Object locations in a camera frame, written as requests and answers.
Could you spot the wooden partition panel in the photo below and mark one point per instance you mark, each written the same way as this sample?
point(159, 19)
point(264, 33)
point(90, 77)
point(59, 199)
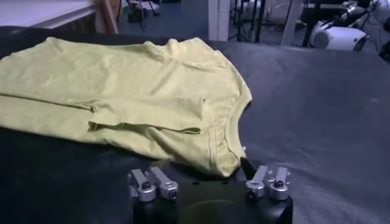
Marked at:
point(106, 15)

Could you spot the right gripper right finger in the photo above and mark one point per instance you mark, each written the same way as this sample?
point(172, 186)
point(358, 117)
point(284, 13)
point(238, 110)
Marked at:
point(259, 179)

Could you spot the white rectangular table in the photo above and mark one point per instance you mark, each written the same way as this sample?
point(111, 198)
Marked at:
point(36, 10)

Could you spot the black table cloth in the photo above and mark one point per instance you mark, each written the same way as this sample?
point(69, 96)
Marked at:
point(304, 106)

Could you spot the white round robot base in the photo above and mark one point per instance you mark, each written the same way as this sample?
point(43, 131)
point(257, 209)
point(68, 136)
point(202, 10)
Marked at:
point(338, 38)

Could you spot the yellow-green printed t-shirt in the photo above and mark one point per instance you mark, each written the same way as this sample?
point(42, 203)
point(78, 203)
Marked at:
point(137, 85)

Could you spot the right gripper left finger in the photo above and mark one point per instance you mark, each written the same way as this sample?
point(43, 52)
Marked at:
point(143, 182)

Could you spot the black tripod stand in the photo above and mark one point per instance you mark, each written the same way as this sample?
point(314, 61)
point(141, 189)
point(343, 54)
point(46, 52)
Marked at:
point(258, 21)

